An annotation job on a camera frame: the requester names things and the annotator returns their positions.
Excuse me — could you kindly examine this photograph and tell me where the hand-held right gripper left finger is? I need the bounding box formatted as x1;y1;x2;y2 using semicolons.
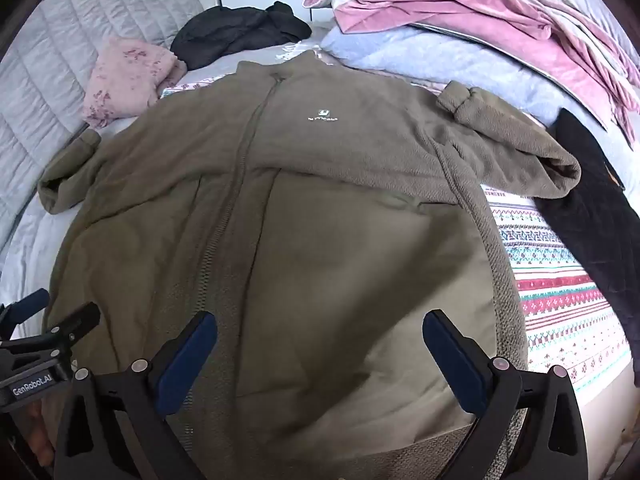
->
52;310;218;480

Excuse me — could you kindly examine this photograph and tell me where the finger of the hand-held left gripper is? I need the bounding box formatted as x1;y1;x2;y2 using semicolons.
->
0;302;102;361
0;288;51;343

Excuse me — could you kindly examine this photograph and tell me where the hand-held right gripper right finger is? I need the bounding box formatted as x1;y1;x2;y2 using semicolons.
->
421;309;590;480

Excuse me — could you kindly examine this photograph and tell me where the olive green fleece jacket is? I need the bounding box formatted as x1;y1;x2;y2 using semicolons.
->
39;55;584;480

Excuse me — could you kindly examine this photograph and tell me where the person's left hand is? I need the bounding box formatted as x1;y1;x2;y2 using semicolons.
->
19;402;57;470

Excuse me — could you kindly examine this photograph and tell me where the patterned bed blanket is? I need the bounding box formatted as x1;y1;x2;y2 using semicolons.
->
159;49;634;397

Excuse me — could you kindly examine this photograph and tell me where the black garment with orange tag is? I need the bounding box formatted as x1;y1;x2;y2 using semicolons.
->
537;107;640;387

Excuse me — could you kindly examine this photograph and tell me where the grey quilted headboard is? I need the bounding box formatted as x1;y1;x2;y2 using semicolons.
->
0;0;206;252

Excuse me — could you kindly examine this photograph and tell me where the pink floral cloth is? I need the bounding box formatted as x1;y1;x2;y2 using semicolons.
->
82;36;189;130

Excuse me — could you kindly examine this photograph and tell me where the light blue fluffy blanket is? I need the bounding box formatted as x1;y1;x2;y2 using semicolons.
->
319;25;617;132

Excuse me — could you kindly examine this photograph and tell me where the black crumpled garment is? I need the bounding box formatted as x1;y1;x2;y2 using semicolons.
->
169;1;314;70

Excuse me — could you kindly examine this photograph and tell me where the pink velvet blanket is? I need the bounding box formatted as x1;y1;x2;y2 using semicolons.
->
304;0;640;137

